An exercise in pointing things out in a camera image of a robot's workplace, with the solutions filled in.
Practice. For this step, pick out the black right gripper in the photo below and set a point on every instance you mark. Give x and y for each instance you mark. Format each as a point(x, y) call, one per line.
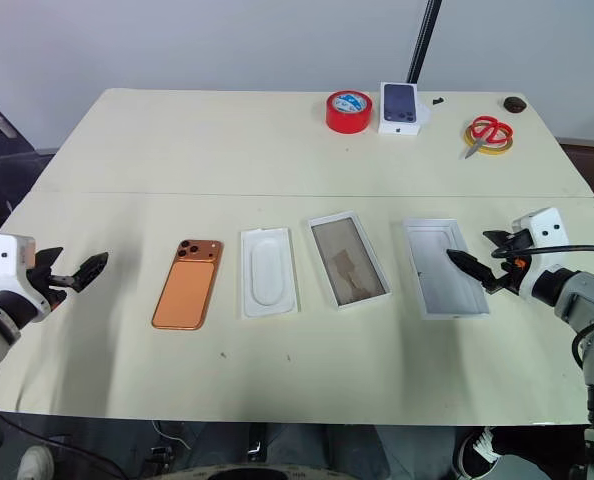
point(514, 265)

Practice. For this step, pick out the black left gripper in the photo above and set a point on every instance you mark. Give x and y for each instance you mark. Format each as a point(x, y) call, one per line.
point(44, 285)

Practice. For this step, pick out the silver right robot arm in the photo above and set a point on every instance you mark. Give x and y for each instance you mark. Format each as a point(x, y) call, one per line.
point(584, 300)

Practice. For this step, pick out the white box lid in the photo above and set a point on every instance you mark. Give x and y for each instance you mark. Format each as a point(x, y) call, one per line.
point(437, 280)

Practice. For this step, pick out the white box base brown inside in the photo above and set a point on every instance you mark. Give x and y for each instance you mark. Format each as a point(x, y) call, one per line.
point(349, 260)

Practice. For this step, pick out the white box with blue phone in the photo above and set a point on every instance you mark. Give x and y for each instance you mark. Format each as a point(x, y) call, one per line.
point(399, 107)

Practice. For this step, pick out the yellow tape roll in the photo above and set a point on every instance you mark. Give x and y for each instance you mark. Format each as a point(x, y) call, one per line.
point(502, 146)

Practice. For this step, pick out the dark furniture piece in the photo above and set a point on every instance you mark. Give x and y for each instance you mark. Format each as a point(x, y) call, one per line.
point(2, 170)

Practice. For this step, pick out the orange smartphone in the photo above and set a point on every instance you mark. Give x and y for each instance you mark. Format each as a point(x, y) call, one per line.
point(187, 295)

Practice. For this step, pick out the dark brown lump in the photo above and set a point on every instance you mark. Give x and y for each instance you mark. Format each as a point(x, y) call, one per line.
point(514, 104)

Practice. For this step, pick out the small black clip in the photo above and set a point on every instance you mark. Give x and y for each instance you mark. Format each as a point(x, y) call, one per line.
point(438, 100)

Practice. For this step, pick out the red tape roll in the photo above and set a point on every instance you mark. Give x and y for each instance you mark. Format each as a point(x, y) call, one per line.
point(347, 120)

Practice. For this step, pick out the cream paper table sheet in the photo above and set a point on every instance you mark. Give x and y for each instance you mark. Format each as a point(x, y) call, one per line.
point(277, 370)
point(227, 150)

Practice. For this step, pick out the white moulded tray insert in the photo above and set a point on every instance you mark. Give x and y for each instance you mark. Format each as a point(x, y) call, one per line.
point(268, 275)

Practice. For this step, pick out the black sneaker white laces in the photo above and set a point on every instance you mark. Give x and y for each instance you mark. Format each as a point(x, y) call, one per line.
point(477, 452)

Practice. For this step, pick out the white shoe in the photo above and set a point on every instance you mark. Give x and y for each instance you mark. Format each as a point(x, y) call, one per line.
point(34, 462)

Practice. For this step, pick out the black pole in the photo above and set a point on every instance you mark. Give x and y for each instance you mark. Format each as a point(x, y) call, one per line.
point(422, 40)

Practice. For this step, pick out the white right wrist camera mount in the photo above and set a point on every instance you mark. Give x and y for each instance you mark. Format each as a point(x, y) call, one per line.
point(544, 230)

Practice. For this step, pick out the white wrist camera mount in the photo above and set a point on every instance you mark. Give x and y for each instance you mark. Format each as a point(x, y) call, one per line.
point(2, 260)
point(544, 230)

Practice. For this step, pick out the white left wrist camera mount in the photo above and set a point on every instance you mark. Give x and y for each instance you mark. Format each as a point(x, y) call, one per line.
point(2, 260)

